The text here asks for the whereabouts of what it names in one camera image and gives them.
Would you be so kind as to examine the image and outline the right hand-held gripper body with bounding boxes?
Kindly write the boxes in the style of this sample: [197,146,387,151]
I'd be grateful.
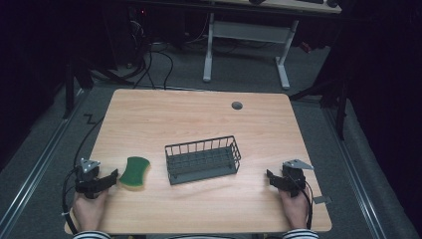
[280,158,315,199]

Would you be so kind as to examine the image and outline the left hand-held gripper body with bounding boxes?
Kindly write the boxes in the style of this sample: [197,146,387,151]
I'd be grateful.
[74,157,105,200]

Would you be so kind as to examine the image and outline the green and yellow sponge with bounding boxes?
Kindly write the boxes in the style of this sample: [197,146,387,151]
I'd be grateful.
[117,155,151,192]

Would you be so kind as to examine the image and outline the dark grey wire basket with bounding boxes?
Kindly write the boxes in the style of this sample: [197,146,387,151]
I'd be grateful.
[164,134,243,186]

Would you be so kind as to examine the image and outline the person's left hand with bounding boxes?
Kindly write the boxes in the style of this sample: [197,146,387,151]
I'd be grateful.
[72,189,109,232]

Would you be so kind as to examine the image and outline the person's right hand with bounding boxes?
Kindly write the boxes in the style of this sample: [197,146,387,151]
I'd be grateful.
[278,187,311,231]

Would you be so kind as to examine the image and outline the black metal stand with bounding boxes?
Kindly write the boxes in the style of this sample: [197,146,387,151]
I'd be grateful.
[62,58,133,120]
[288,66,352,141]

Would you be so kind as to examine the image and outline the black computer tower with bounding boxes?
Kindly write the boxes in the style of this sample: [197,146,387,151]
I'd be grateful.
[107,4,152,69]

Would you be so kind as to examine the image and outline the white-framed wooden desk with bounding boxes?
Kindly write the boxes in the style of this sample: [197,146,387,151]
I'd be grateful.
[202,0,342,91]

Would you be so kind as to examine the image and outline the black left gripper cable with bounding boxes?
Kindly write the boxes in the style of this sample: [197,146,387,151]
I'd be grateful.
[61,115,106,235]

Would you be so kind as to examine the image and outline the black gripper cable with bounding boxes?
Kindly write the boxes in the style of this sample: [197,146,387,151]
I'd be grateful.
[61,115,106,235]
[292,172,316,231]

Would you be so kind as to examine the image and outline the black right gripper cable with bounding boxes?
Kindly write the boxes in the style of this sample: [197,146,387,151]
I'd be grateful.
[292,172,316,231]

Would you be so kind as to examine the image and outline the metal floor rail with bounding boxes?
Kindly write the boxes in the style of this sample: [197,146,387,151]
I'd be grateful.
[319,103,389,239]
[0,89,88,233]

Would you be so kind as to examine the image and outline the black floor cables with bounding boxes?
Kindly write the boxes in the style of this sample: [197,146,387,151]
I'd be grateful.
[127,43,175,92]

